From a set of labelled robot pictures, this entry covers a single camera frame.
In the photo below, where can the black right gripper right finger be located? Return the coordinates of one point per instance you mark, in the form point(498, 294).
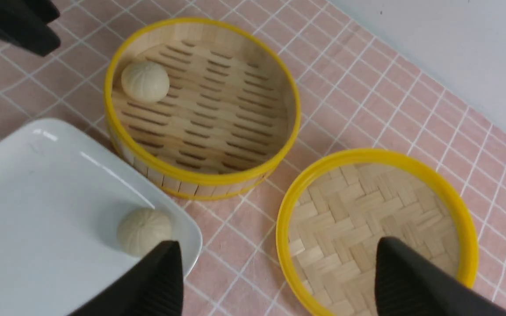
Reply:
point(406, 284)

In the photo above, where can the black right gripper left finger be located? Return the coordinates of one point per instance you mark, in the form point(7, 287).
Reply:
point(153, 287)

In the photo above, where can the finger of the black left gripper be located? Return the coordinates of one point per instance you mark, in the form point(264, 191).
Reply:
point(26, 24)

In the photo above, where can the steamed bun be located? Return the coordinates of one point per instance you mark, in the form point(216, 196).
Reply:
point(142, 230)
point(145, 81)

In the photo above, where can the white square plate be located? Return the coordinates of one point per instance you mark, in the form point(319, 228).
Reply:
point(62, 198)

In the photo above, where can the yellow rimmed woven steamer lid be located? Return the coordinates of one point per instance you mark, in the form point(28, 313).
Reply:
point(334, 213)

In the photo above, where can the yellow rimmed bamboo steamer basket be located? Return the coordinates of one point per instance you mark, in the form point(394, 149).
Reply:
point(230, 116)

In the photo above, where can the pink checkered tablecloth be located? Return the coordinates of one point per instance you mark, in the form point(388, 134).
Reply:
point(356, 91)

